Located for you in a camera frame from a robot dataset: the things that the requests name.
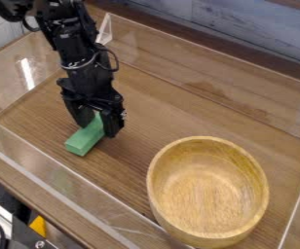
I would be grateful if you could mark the clear acrylic enclosure walls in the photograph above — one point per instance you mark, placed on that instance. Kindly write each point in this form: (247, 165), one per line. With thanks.
(184, 90)

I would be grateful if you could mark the clear acrylic corner bracket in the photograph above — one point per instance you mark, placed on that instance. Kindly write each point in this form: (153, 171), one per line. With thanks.
(105, 36)

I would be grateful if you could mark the green rectangular block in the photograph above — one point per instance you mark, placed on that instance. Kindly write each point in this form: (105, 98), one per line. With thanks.
(86, 137)

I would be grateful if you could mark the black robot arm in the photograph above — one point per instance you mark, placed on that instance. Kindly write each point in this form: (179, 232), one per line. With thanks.
(68, 27)

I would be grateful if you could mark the brown wooden bowl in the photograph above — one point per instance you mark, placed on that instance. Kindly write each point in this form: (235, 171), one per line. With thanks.
(208, 190)

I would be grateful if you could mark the yellow and black device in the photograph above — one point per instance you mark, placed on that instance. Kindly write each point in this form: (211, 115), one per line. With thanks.
(26, 230)

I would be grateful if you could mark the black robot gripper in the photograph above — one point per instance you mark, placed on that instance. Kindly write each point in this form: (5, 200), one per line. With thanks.
(89, 93)

